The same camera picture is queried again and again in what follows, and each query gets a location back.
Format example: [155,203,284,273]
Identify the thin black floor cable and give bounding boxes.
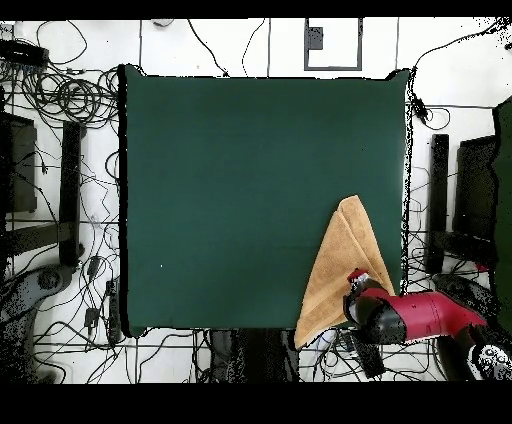
[240,17,267,77]
[186,18,230,77]

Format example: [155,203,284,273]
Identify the black metal stand frame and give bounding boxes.
[3,120,86,268]
[424,133,499,275]

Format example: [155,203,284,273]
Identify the black plug with cable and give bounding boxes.
[410,93,452,131]

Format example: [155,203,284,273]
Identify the black box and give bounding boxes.
[0,113,38,215]
[453,135,499,241]

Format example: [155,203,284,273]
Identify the coil of black cables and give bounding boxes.
[21,67,120,129]

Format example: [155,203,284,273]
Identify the black rectangular floor device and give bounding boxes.
[349,333,386,379]

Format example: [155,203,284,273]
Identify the black power strip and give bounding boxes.
[0,38,50,67]

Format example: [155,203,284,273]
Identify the tan terry towel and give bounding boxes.
[293,194,397,352]

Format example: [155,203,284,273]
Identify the gray square floor box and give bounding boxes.
[304,26,324,51]

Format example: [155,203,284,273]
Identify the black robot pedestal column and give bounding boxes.
[207,328,302,383]

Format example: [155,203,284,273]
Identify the dark green fabric sheet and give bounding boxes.
[471,95,512,339]

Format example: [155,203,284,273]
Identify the gray black floor stand base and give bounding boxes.
[433,273,499,321]
[0,265,77,321]

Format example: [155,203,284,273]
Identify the gray floor hatch frame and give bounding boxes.
[302,17,364,72]

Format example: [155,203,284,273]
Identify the dark green table cloth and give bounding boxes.
[118,63,413,339]

